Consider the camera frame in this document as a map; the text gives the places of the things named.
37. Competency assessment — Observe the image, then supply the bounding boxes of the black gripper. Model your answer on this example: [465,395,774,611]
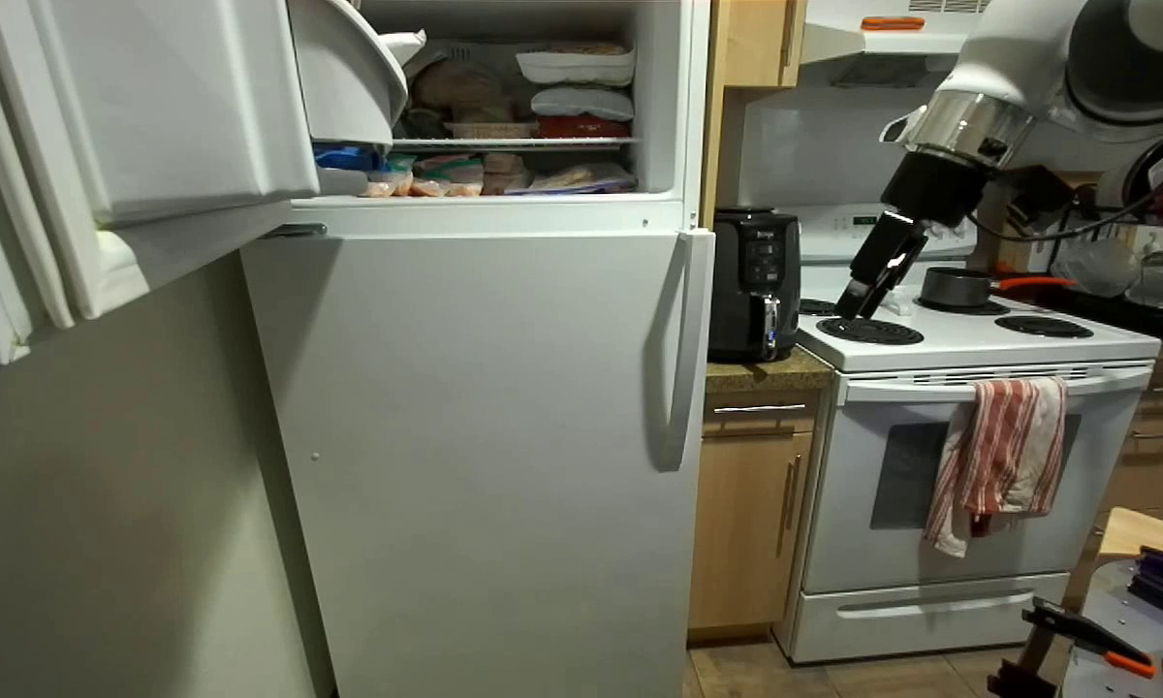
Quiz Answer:
[835,152,1000,321]

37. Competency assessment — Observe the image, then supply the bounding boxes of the white fridge door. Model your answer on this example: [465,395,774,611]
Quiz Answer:
[242,231,716,698]

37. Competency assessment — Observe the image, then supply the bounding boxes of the white freezer door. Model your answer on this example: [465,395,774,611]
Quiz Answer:
[0,0,425,370]

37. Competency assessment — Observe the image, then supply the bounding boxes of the white fridge cabinet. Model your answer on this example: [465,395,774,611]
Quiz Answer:
[284,0,715,245]

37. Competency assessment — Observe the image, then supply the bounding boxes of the black coffee maker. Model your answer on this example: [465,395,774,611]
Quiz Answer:
[708,206,806,370]

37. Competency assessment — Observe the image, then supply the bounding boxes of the speckled kitchen countertop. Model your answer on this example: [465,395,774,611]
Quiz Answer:
[702,347,836,408]

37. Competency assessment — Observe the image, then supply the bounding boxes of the red white striped towel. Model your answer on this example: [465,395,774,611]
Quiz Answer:
[923,372,1075,564]

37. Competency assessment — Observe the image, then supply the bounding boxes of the white electric stove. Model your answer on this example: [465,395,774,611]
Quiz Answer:
[774,200,1163,670]

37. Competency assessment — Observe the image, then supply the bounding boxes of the wooden base cabinet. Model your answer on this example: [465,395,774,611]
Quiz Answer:
[687,384,835,647]

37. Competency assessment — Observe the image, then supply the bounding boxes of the grey frozen package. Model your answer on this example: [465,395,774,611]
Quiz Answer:
[527,158,641,200]

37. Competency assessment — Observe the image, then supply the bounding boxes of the red frozen package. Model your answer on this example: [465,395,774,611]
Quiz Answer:
[527,114,637,140]

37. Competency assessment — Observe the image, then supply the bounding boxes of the white flat frozen package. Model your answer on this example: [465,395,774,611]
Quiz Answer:
[527,86,637,129]
[514,48,637,90]

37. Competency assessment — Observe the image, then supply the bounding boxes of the light wooden board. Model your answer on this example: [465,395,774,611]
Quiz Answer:
[1098,503,1163,565]

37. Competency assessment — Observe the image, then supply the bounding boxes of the black orange clamp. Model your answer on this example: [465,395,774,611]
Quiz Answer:
[986,593,1159,698]

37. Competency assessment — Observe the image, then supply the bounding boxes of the green labelled frozen pack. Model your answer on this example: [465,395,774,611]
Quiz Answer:
[410,152,488,204]

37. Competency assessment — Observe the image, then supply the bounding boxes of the brown frozen food bag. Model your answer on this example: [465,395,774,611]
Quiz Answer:
[403,51,527,134]

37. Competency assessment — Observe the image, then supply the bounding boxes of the pink frozen meat pack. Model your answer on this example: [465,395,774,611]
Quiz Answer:
[360,158,420,204]

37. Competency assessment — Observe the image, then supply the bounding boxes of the blue package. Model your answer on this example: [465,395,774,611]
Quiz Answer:
[315,140,386,175]

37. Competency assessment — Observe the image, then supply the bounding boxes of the black saucepan red handle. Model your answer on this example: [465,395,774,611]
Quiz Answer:
[915,264,1076,316]

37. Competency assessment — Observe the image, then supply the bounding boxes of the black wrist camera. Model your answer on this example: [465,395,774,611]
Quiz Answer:
[991,166,1076,232]

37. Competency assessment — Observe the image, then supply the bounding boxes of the black wire dish rack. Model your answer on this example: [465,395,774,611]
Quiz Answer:
[1040,188,1163,341]

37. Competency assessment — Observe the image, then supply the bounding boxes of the wooden wall cabinet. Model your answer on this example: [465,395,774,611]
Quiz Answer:
[706,0,811,94]

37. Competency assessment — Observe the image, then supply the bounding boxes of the freezer wire shelf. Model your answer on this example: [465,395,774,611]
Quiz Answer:
[393,134,637,152]

